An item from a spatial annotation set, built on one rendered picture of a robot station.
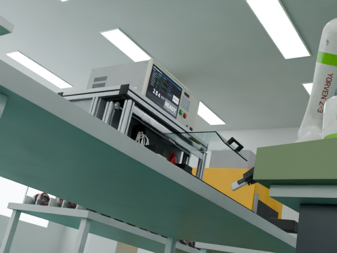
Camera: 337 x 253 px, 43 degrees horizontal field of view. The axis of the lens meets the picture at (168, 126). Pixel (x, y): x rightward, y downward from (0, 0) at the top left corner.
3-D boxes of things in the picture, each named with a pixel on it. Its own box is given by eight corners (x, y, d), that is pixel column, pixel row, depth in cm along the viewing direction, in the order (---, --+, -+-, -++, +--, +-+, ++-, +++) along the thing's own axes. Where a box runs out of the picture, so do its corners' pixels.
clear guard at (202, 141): (247, 161, 205) (248, 149, 207) (224, 143, 187) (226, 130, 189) (189, 160, 224) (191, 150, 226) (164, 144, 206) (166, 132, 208)
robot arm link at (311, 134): (321, 130, 164) (335, 154, 165) (317, 121, 175) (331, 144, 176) (288, 147, 168) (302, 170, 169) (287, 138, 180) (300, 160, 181)
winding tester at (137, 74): (193, 136, 220) (200, 99, 227) (143, 98, 187) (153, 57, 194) (134, 137, 242) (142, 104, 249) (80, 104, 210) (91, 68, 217)
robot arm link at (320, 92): (317, 63, 169) (347, 68, 168) (315, 59, 180) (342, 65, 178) (295, 148, 180) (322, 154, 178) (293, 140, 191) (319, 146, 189)
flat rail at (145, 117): (203, 160, 220) (204, 154, 221) (129, 109, 174) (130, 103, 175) (201, 160, 221) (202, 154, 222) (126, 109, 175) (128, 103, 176)
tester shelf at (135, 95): (206, 151, 225) (208, 143, 226) (126, 93, 174) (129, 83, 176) (141, 151, 250) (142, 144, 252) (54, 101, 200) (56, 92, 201)
